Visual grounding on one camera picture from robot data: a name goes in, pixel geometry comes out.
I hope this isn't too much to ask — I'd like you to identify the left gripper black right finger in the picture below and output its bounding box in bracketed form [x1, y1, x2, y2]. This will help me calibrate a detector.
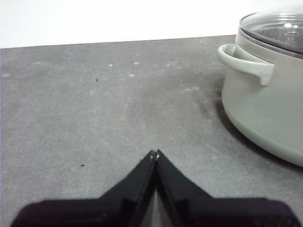
[155, 149, 300, 227]

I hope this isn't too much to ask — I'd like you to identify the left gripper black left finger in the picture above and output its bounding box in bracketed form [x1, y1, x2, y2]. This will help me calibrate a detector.
[10, 149, 157, 227]

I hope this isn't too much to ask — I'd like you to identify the glass lid with green knob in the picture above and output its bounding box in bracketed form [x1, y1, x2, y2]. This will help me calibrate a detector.
[239, 11, 303, 56]

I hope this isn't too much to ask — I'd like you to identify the pale green electric cooking pot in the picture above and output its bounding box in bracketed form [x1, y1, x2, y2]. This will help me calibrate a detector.
[217, 34, 303, 167]

